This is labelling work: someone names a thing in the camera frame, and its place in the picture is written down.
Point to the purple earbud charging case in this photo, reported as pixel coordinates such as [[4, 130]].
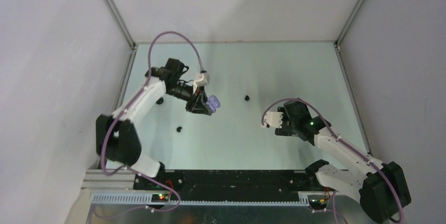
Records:
[[213, 103]]

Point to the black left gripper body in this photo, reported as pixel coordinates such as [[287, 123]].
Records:
[[191, 102]]

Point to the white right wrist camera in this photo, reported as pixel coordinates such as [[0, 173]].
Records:
[[272, 119]]

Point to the aluminium frame post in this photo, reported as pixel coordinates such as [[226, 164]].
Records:
[[117, 17], [345, 28]]

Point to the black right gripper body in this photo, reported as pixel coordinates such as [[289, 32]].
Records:
[[287, 129]]

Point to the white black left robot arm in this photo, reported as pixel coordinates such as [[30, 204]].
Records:
[[116, 134]]

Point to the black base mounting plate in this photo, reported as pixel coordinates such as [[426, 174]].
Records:
[[260, 186]]

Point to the aluminium frame post left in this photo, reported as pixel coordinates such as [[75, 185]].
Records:
[[117, 17]]

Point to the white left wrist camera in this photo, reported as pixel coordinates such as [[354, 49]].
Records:
[[201, 79]]

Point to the aluminium frame post right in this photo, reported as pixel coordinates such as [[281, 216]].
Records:
[[345, 28]]

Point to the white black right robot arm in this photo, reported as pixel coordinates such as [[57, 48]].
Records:
[[380, 188]]

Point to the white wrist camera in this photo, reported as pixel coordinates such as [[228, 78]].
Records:
[[272, 119], [201, 79]]

